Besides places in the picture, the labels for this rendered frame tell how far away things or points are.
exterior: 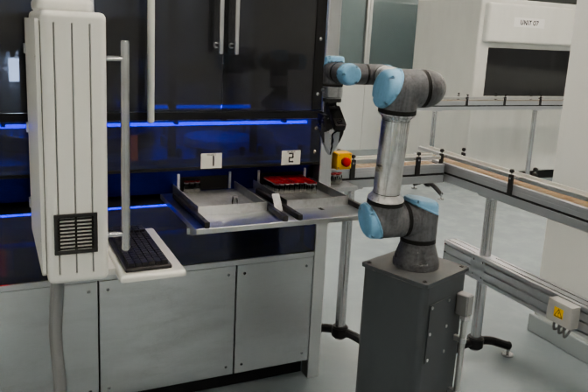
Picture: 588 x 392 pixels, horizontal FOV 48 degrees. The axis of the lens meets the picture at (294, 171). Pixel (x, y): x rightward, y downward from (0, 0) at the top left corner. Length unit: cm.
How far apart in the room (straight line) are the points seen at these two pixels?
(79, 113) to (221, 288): 115
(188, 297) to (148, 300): 16
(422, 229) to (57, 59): 119
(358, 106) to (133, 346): 593
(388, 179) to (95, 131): 87
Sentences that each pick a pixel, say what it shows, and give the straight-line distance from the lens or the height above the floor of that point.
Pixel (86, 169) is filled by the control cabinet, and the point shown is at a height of 113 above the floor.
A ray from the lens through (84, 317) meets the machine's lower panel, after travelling 263.
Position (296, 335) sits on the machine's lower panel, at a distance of 297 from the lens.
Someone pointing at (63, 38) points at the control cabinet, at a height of 148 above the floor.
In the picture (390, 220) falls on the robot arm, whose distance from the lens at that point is 206.
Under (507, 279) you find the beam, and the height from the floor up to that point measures 51.
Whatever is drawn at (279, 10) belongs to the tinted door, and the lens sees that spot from 261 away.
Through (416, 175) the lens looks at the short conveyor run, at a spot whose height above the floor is 89.
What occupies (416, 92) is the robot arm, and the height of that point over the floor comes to 137.
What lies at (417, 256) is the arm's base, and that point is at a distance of 216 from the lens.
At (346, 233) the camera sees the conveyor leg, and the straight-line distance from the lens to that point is 308.
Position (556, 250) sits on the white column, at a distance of 366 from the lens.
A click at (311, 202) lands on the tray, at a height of 90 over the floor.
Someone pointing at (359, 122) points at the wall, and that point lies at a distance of 824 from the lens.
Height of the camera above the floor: 153
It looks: 12 degrees down
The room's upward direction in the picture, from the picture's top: 3 degrees clockwise
